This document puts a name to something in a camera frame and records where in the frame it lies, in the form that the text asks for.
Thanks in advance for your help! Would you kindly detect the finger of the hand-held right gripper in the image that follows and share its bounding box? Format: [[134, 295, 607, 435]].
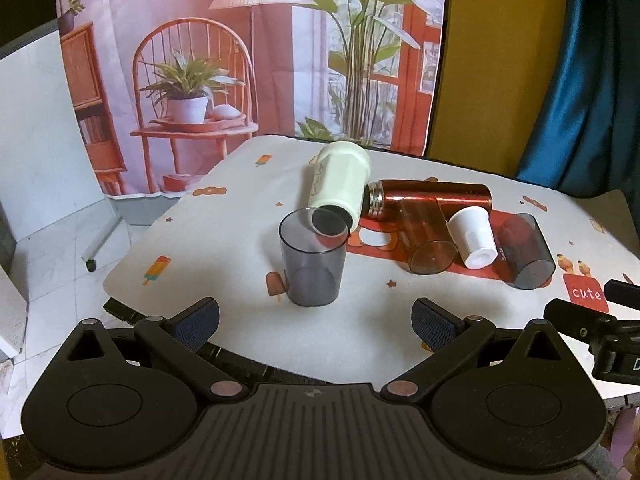
[[544, 298, 620, 343], [603, 273, 640, 309]]

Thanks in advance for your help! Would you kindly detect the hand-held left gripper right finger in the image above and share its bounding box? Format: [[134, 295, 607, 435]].
[[381, 298, 567, 404]]

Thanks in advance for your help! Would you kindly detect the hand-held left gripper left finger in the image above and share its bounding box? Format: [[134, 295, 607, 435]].
[[64, 297, 247, 402]]

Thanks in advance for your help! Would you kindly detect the grey transparent cup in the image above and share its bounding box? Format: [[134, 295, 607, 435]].
[[278, 208, 349, 307], [496, 213, 556, 290]]

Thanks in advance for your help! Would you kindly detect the orange transparent cup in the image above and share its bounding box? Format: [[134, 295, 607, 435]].
[[399, 197, 458, 275]]

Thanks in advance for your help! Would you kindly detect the small white cup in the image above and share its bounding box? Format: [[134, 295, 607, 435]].
[[447, 208, 499, 269]]

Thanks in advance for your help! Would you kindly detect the white printed tablecloth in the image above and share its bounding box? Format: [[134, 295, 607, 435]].
[[102, 134, 640, 428]]

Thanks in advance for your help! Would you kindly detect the red-brown metal bottle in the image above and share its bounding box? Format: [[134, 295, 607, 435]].
[[366, 178, 494, 221]]

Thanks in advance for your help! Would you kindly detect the pale green bottle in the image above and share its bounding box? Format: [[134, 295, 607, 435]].
[[306, 142, 372, 234]]

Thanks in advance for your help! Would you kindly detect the white box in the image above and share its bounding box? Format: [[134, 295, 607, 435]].
[[0, 259, 29, 362]]

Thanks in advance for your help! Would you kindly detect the blue curtain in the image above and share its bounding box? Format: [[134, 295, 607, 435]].
[[516, 0, 640, 198]]

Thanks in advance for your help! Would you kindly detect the white rolling board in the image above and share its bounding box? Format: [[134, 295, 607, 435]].
[[0, 24, 129, 274]]

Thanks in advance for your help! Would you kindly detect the printed wall backdrop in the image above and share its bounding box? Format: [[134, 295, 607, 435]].
[[54, 0, 449, 198]]

